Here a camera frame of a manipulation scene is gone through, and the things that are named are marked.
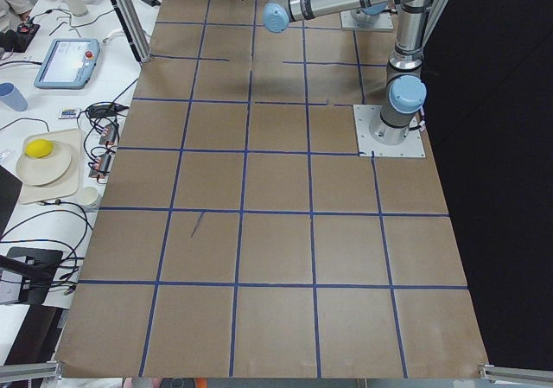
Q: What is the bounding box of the black monitor stand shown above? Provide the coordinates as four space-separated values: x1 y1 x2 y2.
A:
1 246 63 305

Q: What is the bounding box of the teach pendant tablet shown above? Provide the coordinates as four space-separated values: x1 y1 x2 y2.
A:
34 38 100 90

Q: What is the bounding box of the grey usb hub far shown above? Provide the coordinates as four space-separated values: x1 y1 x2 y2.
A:
99 121 119 146

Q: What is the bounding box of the grey usb hub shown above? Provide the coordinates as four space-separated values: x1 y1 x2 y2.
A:
88 152 113 181
99 121 119 146

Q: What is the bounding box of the small colourful card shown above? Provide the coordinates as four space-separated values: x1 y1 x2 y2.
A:
58 108 81 120

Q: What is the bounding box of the grey usb hub near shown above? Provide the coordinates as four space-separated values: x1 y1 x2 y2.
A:
88 152 113 181

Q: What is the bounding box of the black joystick controller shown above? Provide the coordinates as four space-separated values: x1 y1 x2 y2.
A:
1 23 40 53

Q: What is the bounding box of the blue plastic cup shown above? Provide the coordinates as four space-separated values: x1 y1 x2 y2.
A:
0 82 29 111

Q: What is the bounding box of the yellow lemon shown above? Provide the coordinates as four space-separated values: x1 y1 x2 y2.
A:
24 138 54 159

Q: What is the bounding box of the white paper cup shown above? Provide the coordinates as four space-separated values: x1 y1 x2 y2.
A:
77 187 102 212

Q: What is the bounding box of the beige tray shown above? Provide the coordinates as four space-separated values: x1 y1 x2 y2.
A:
16 129 83 205

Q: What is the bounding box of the beige plate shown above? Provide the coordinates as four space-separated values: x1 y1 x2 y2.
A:
16 142 72 186

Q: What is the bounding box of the aluminium frame post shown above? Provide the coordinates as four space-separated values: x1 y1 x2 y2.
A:
110 0 151 64

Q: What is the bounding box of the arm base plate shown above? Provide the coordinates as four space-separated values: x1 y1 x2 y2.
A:
340 10 394 33
353 105 426 158

